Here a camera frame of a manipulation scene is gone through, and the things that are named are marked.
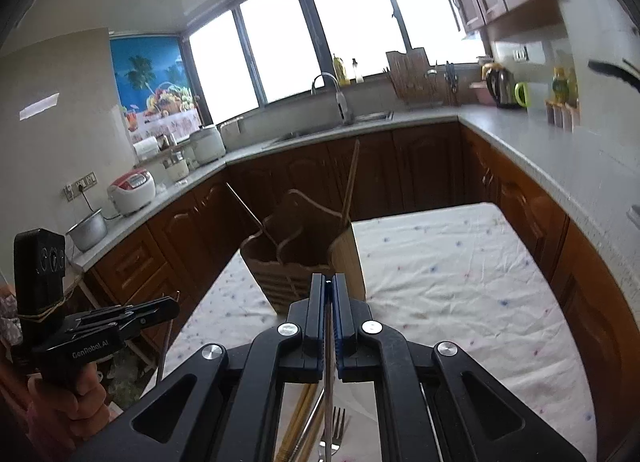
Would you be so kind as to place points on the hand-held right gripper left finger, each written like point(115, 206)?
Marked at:
point(320, 322)

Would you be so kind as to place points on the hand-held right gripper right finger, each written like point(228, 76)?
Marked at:
point(340, 322)

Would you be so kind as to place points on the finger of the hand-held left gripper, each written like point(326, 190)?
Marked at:
point(150, 309)

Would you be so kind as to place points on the wooden utensil holder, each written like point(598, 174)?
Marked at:
point(345, 262)

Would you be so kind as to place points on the metal spoon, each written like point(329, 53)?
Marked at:
point(328, 392)

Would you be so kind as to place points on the metal fork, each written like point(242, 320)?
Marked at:
point(339, 424)

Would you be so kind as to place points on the person's left hand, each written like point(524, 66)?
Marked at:
point(87, 397)

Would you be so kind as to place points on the metal cooking pot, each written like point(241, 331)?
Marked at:
point(87, 234)

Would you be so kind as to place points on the white dotted tablecloth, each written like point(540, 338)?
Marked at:
point(450, 292)

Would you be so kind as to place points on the red and white rice cooker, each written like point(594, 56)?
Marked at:
point(132, 192)

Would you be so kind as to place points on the small white stew cooker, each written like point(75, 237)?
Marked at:
point(176, 169)

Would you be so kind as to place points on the dark wooden chopstick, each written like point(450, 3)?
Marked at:
point(354, 177)

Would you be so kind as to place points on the white plastic container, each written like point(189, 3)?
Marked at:
point(146, 147)

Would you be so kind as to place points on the large white rice cooker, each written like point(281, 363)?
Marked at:
point(207, 144)

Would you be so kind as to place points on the wooden base cabinets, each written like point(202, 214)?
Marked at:
point(425, 162)

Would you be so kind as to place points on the steel sink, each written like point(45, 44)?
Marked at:
point(370, 117)

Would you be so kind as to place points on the chrome faucet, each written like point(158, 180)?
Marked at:
point(342, 102)

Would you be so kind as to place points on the clear pump bottle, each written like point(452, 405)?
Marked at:
point(357, 74)

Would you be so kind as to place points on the yellow dish soap bottle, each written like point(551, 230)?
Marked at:
point(341, 72)

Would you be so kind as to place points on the knife holder with knives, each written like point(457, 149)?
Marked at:
point(451, 82)

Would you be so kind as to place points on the pink plastic box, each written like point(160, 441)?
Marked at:
point(479, 92)

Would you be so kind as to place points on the grey kitchen countertop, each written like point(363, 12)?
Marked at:
point(550, 152)

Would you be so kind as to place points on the steel electric kettle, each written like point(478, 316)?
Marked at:
point(500, 89)

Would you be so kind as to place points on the kitchen window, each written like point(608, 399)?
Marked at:
point(280, 42)

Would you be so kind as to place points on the green plastic cup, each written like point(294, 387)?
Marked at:
point(522, 94)

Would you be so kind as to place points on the yellow cooking oil bottle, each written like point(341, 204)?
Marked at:
point(562, 84)

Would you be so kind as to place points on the wall outlet strip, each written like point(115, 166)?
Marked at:
point(80, 184)

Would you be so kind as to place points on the tropical fruit wall poster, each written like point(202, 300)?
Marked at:
point(150, 72)

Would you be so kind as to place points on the white wall power outlet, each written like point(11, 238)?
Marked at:
point(521, 53)

